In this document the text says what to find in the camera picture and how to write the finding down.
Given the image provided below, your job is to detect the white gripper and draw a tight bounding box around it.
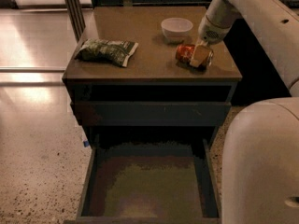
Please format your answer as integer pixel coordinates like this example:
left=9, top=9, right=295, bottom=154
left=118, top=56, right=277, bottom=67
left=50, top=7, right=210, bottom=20
left=190, top=16, right=230, bottom=68

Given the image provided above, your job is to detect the red coke can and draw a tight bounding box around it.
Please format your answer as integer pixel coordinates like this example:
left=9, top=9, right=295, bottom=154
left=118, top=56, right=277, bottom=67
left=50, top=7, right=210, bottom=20
left=175, top=43, right=215, bottom=69

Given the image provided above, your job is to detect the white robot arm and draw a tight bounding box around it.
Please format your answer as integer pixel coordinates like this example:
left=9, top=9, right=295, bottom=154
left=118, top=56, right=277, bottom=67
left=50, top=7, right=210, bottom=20
left=198, top=0, right=299, bottom=224

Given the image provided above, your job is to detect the dark drawer cabinet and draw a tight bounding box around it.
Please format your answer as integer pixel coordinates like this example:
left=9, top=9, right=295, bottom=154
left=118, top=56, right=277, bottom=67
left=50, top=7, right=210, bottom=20
left=63, top=7, right=241, bottom=147

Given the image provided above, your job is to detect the closed top drawer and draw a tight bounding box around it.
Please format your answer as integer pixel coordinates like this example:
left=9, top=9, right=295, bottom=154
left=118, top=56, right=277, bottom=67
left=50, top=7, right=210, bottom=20
left=71, top=101, right=231, bottom=127

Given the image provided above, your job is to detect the open middle drawer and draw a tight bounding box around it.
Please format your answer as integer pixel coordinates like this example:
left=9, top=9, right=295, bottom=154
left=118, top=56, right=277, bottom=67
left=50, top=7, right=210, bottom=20
left=64, top=140, right=221, bottom=224

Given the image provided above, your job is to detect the white bowl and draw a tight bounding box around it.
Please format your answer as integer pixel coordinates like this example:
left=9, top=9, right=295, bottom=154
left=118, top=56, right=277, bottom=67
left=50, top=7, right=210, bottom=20
left=161, top=18, right=193, bottom=44

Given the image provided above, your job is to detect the green chip bag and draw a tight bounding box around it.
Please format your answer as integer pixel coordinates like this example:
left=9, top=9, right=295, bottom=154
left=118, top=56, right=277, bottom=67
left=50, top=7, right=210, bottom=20
left=75, top=38, right=138, bottom=67

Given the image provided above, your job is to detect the blue tape tag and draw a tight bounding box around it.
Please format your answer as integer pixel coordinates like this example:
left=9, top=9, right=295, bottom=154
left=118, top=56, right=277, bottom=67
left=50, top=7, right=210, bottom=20
left=83, top=140, right=90, bottom=147

